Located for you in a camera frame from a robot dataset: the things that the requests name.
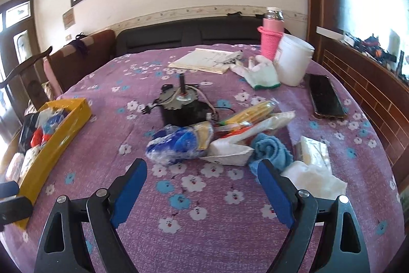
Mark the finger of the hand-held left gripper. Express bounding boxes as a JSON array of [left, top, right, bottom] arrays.
[[0, 181, 34, 230]]

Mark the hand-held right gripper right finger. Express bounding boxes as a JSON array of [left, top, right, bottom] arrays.
[[257, 158, 371, 273]]

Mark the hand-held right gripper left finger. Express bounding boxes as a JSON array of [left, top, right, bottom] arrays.
[[35, 158, 148, 273]]

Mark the white towel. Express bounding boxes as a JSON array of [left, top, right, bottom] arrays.
[[281, 160, 348, 200]]

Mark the blue towel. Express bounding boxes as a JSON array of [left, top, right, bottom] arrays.
[[248, 132, 294, 176]]

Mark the lemon-print tissue pack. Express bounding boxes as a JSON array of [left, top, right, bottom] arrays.
[[19, 147, 43, 184]]

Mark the small cream tissue pack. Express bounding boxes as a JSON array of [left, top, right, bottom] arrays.
[[294, 135, 333, 171]]

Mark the white red-print plastic bag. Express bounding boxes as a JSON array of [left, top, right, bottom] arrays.
[[200, 111, 296, 166]]

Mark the blue items clear bag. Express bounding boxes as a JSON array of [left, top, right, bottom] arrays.
[[145, 121, 214, 166]]

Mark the yellow tray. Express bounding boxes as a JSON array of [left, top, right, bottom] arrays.
[[0, 98, 93, 230]]

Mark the yellow sponge pack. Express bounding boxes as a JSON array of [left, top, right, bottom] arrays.
[[220, 100, 278, 133]]

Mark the red plastic bag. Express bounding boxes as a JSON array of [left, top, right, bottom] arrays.
[[31, 127, 53, 147]]

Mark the black packet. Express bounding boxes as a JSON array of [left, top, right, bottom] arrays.
[[18, 113, 42, 154]]

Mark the blue printed packet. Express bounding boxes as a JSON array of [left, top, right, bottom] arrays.
[[41, 111, 69, 136]]

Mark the white cloth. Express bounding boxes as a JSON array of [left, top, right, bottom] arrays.
[[35, 107, 53, 128]]

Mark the black electric motor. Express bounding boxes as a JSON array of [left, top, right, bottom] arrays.
[[141, 75, 235, 128]]

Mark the black smartphone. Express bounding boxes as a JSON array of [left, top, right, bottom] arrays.
[[308, 73, 348, 120]]

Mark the white green-cuffed work glove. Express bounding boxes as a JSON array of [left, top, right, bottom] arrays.
[[229, 55, 282, 91]]

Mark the wooden brick-pattern cabinet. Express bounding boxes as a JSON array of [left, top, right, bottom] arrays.
[[315, 27, 409, 171]]

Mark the white plastic tub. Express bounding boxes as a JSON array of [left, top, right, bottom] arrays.
[[273, 34, 315, 87]]

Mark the brown sofa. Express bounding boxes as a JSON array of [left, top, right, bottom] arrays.
[[43, 29, 116, 94]]

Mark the dark wooden chair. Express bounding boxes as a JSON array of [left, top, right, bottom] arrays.
[[0, 46, 64, 120]]

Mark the small silver packet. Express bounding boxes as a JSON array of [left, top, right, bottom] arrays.
[[217, 51, 243, 65]]

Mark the white notebook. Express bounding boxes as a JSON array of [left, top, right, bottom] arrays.
[[168, 47, 243, 75]]

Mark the purple cloth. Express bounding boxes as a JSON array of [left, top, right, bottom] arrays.
[[69, 33, 90, 56]]

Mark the pink thermos bottle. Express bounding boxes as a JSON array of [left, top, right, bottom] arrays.
[[257, 7, 286, 62]]

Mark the black leather sofa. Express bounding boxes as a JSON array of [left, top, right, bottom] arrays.
[[115, 15, 291, 58]]

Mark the pile of assorted small items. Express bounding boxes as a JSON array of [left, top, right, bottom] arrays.
[[316, 25, 409, 82]]

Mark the wooden glass-panel door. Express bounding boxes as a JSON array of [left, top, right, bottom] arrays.
[[0, 0, 42, 139]]

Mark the small wall plaque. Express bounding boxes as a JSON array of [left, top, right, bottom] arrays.
[[62, 7, 75, 31]]

